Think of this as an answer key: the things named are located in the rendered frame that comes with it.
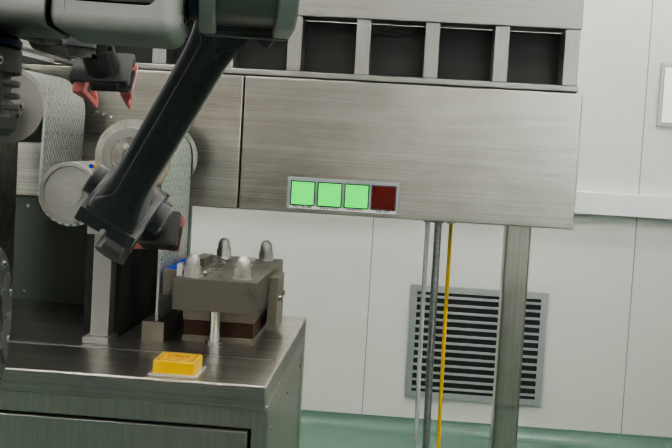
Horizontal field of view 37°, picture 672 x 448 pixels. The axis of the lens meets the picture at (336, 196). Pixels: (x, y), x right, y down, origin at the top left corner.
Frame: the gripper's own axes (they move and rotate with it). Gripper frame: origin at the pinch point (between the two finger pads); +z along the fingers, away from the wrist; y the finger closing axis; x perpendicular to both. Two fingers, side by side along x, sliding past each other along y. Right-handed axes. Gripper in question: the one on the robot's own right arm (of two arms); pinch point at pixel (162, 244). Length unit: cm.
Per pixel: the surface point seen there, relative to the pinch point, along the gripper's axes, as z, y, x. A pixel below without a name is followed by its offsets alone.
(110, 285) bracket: 2.8, -9.2, -7.9
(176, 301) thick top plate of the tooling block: 4.8, 3.4, -9.4
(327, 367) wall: 278, 6, 49
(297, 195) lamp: 28.4, 20.0, 24.5
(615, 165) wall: 236, 130, 141
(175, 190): 8.4, -1.8, 15.0
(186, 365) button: -12.5, 11.5, -25.5
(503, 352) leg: 61, 69, 2
